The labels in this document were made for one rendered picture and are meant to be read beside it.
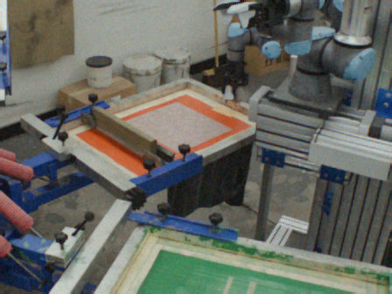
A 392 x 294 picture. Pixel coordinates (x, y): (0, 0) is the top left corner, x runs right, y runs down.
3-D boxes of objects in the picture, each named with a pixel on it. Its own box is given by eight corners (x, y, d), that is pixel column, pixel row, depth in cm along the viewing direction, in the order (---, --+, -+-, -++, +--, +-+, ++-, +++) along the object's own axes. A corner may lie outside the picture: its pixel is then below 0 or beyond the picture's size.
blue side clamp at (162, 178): (192, 165, 213) (193, 149, 210) (202, 171, 210) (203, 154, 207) (129, 195, 197) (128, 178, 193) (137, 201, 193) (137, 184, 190)
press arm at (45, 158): (61, 157, 208) (60, 146, 205) (70, 164, 204) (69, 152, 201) (20, 174, 198) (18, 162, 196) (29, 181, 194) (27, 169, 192)
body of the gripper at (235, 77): (236, 90, 243) (238, 64, 237) (221, 84, 249) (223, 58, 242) (248, 86, 247) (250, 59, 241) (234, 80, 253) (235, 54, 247)
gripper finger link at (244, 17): (238, 32, 133) (259, 25, 139) (236, 8, 131) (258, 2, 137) (227, 31, 135) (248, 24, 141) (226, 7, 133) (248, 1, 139)
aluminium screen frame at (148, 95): (187, 84, 276) (187, 76, 274) (282, 128, 237) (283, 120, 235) (45, 134, 232) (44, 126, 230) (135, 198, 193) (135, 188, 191)
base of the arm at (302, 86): (335, 89, 197) (339, 63, 192) (325, 105, 186) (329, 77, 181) (295, 80, 204) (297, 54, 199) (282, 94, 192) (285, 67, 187)
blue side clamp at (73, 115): (103, 114, 250) (103, 99, 246) (110, 118, 247) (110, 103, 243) (45, 136, 233) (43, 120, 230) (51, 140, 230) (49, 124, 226)
